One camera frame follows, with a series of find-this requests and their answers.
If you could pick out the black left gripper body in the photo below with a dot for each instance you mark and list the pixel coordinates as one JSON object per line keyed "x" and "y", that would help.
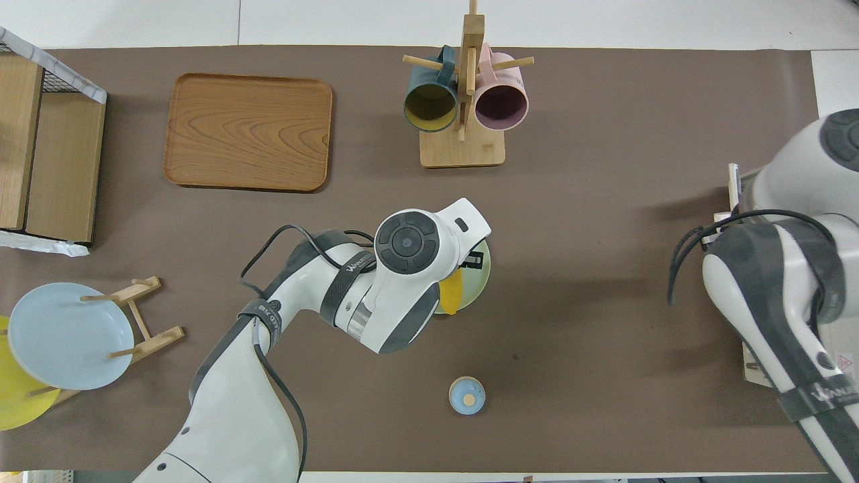
{"x": 475, "y": 258}

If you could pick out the pale green plate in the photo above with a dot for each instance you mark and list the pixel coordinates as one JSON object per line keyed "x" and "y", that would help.
{"x": 475, "y": 285}

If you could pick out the yellow corn cob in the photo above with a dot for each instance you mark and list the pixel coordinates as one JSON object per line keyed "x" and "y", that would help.
{"x": 451, "y": 292}

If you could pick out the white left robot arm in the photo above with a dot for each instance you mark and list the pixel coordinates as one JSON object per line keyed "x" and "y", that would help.
{"x": 389, "y": 302}

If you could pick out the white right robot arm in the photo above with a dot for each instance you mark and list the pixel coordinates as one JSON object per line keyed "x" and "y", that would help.
{"x": 751, "y": 302}

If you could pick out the cream toaster oven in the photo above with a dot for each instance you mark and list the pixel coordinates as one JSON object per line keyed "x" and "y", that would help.
{"x": 755, "y": 365}

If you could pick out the brown table mat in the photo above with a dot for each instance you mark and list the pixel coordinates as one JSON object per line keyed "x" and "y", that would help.
{"x": 570, "y": 302}

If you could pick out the wooden mug tree stand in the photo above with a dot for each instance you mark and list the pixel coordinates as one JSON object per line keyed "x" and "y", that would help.
{"x": 463, "y": 151}

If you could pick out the blue jar with wooden knob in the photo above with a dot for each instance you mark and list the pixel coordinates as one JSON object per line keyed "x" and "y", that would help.
{"x": 466, "y": 396}

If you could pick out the pink mug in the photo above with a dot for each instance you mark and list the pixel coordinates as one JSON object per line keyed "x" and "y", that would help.
{"x": 507, "y": 77}

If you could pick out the dark teal mug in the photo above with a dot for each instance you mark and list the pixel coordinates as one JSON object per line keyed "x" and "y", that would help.
{"x": 423, "y": 80}

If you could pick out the wooden serving tray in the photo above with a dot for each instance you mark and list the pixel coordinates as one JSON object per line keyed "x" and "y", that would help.
{"x": 248, "y": 134}

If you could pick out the wooden plate rack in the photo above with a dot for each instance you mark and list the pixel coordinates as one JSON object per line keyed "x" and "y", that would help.
{"x": 158, "y": 339}

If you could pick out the light blue plate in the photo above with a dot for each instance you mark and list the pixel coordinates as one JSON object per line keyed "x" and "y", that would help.
{"x": 64, "y": 335}

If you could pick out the wooden shelf with marble edge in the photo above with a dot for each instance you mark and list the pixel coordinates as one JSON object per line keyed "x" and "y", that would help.
{"x": 64, "y": 147}

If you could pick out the yellow plate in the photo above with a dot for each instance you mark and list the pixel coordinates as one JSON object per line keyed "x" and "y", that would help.
{"x": 17, "y": 406}

